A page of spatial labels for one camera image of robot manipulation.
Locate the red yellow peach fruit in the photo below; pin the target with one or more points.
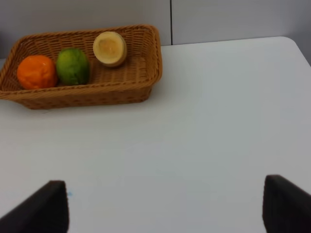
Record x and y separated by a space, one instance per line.
110 49

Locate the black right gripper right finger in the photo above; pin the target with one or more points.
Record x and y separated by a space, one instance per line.
286 207

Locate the orange wicker basket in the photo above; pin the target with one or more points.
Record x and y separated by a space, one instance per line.
129 83

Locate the orange tangerine fruit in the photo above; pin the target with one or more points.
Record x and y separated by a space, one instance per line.
37 72

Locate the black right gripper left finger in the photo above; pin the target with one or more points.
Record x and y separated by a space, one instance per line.
45 211

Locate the green lime fruit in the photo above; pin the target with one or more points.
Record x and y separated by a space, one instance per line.
72 66

